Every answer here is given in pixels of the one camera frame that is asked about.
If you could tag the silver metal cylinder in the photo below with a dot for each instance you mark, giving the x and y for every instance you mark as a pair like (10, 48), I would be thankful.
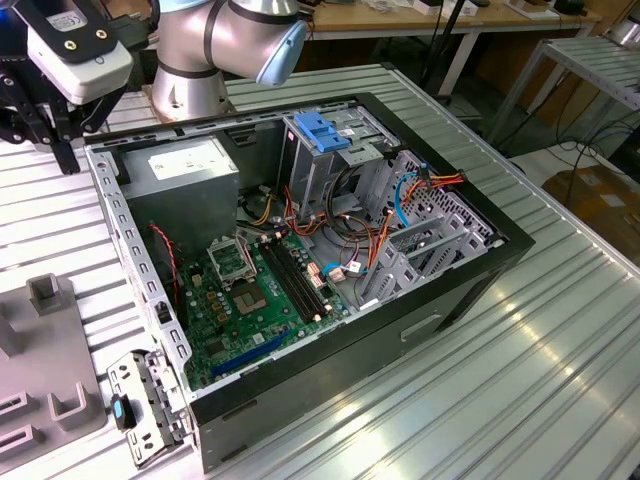
(627, 32)

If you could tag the metal slat side table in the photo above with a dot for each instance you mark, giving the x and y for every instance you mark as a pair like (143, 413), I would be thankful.
(600, 65)

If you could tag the wooden desk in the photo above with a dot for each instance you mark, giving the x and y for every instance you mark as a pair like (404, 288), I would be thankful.
(380, 17)

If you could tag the grey disk bay cage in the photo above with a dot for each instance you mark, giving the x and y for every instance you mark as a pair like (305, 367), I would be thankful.
(472, 242)

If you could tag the blue expansion slot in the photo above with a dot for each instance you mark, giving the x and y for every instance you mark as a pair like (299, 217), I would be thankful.
(250, 355)

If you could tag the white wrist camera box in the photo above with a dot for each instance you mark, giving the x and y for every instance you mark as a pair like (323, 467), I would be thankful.
(80, 80)

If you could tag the grey parts rack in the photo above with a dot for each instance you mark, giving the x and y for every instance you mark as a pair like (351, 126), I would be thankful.
(55, 345)

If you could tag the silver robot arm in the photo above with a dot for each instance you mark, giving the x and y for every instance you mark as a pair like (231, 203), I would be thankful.
(190, 45)

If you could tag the black RAM slot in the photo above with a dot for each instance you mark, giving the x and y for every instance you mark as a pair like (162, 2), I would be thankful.
(298, 278)
(306, 276)
(290, 281)
(281, 282)

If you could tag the CPU socket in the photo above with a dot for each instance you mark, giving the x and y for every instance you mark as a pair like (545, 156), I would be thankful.
(248, 300)

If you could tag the black latch with blue label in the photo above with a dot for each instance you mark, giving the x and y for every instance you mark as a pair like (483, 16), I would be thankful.
(122, 412)

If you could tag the blue plastic drive latch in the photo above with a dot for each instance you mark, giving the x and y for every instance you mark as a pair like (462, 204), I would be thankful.
(315, 131)

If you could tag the perforated metal slot bracket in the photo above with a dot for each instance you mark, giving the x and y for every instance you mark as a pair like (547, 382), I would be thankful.
(129, 370)

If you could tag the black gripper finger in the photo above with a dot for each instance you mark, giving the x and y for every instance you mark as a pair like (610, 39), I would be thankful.
(67, 155)

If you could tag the large brown cardboard box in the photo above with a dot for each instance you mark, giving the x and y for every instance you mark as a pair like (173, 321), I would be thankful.
(600, 200)

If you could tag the black open PC case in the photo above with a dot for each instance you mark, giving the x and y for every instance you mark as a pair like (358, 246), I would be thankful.
(350, 360)

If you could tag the grey power supply unit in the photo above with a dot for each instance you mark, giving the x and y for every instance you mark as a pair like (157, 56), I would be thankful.
(180, 200)

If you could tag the grey optical drive cage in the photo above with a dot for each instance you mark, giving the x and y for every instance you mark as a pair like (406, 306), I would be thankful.
(310, 175)

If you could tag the green motherboard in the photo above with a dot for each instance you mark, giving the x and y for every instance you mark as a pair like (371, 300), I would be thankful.
(250, 330)

